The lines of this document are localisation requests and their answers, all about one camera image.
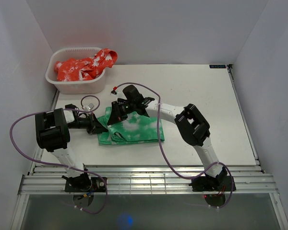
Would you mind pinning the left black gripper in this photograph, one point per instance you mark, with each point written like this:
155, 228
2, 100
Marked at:
95, 126

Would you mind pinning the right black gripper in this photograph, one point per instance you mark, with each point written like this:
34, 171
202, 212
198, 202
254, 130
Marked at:
116, 115

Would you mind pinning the green tie-dye trousers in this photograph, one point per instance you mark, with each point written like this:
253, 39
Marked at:
136, 129

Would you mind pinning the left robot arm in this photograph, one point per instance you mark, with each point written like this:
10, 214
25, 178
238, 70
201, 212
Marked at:
52, 134

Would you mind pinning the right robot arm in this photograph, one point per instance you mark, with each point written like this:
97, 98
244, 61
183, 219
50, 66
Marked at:
193, 128

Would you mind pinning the orange tie-dye trousers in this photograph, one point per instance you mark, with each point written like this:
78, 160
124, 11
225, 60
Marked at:
85, 69

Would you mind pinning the white plastic basket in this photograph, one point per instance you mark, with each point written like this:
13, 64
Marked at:
75, 87

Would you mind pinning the dark table label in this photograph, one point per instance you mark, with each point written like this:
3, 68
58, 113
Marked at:
217, 66

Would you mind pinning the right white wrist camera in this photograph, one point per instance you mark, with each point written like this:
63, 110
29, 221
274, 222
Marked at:
117, 95

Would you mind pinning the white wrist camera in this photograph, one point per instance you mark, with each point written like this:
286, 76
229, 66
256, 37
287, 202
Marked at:
89, 107
117, 95

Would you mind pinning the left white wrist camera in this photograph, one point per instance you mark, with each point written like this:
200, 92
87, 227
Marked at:
89, 107

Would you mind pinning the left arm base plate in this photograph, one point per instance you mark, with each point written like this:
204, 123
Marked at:
85, 185

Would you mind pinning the aluminium rail frame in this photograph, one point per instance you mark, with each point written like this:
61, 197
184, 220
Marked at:
143, 180

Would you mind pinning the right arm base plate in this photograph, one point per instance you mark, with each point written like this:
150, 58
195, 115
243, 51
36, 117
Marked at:
209, 184

